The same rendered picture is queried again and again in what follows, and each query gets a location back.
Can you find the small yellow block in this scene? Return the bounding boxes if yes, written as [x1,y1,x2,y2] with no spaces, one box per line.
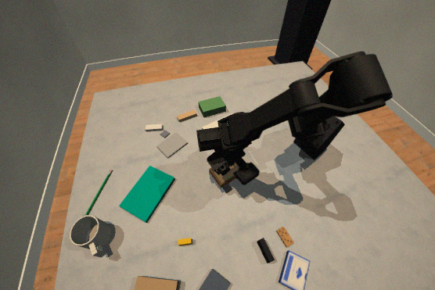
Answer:
[178,238,192,246]

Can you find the wooden ball-in-hole puzzle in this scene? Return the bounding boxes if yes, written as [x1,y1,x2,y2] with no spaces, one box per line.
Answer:
[209,163,239,188]

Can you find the light orange rectangular block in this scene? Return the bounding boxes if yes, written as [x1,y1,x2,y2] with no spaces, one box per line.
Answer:
[177,110,197,123]

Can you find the cream rectangular block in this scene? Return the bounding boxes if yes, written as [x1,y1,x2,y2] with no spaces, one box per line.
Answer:
[145,124,163,131]

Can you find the brown rectangular box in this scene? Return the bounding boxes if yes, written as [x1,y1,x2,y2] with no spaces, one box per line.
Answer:
[135,276,179,290]

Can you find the beige flat square plate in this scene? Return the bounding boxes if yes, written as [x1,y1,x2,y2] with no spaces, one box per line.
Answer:
[156,132,188,158]

